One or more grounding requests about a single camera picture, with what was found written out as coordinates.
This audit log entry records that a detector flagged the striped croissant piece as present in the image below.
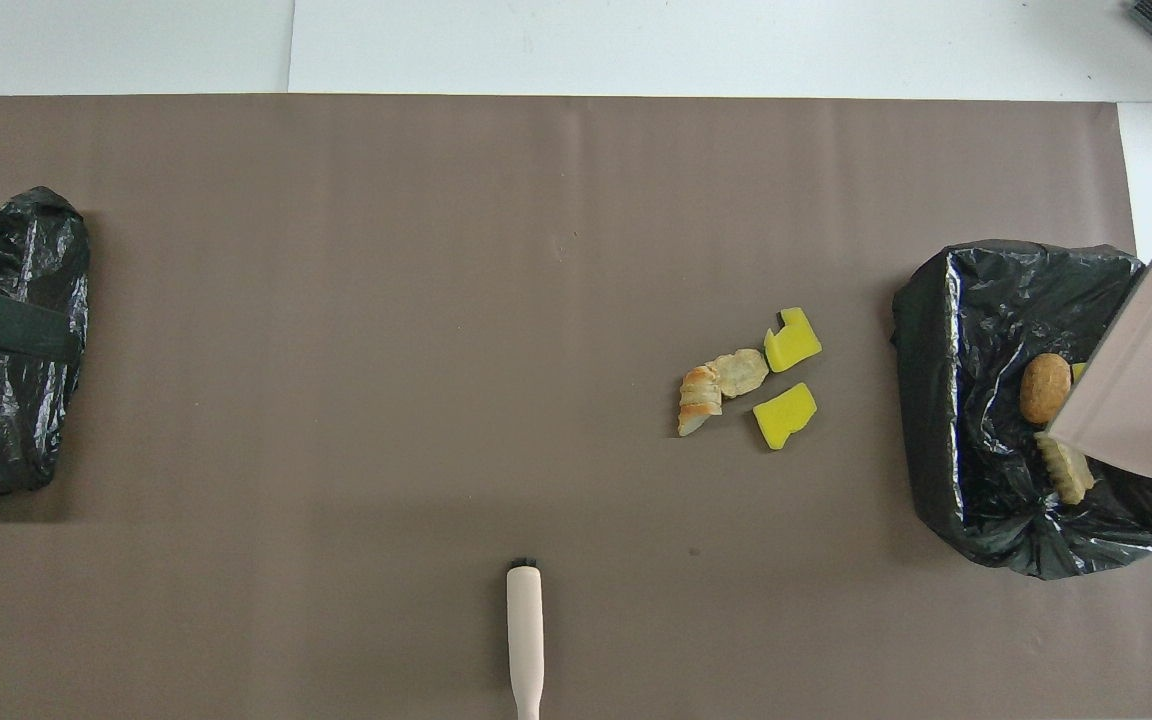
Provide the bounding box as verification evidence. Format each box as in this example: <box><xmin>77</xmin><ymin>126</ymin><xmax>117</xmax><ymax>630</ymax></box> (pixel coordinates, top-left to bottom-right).
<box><xmin>678</xmin><ymin>365</ymin><xmax>724</xmax><ymax>437</ymax></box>

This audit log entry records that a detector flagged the pale bread piece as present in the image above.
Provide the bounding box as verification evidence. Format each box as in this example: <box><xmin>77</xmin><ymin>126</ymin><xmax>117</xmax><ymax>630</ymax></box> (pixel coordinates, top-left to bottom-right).
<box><xmin>716</xmin><ymin>348</ymin><xmax>770</xmax><ymax>399</ymax></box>

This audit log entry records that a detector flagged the pale ridged bread chunk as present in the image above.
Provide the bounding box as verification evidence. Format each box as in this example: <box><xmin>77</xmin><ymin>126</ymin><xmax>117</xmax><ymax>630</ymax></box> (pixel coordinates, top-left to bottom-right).
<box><xmin>1033</xmin><ymin>430</ymin><xmax>1097</xmax><ymax>505</ymax></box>

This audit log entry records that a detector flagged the yellow sponge block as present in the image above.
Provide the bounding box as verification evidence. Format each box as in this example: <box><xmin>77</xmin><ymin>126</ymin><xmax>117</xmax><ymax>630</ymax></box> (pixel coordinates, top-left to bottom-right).
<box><xmin>753</xmin><ymin>383</ymin><xmax>819</xmax><ymax>451</ymax></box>

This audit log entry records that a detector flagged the yellow L-shaped sponge piece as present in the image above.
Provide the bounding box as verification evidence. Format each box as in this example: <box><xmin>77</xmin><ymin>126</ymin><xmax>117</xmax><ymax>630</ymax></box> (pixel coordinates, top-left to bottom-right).
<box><xmin>763</xmin><ymin>307</ymin><xmax>823</xmax><ymax>374</ymax></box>

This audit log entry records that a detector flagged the brown paper table mat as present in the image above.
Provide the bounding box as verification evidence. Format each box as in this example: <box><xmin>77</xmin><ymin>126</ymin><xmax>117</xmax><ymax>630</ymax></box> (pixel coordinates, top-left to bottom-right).
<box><xmin>0</xmin><ymin>95</ymin><xmax>1152</xmax><ymax>720</ymax></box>

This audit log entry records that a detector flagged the open bin with black bag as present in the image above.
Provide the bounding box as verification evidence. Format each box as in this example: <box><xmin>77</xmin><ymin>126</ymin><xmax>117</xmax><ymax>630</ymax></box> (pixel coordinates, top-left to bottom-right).
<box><xmin>891</xmin><ymin>240</ymin><xmax>1152</xmax><ymax>581</ymax></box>

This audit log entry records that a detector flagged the orange-brown bun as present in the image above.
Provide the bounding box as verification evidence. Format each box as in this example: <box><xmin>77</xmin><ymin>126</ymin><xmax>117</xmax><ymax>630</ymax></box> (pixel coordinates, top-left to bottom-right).
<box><xmin>1019</xmin><ymin>353</ymin><xmax>1073</xmax><ymax>425</ymax></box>

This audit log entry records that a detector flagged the beige hand brush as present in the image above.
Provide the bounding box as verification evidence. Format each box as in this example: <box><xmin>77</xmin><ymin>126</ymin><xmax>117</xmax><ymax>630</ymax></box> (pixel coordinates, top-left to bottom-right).
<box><xmin>506</xmin><ymin>558</ymin><xmax>545</xmax><ymax>720</ymax></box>

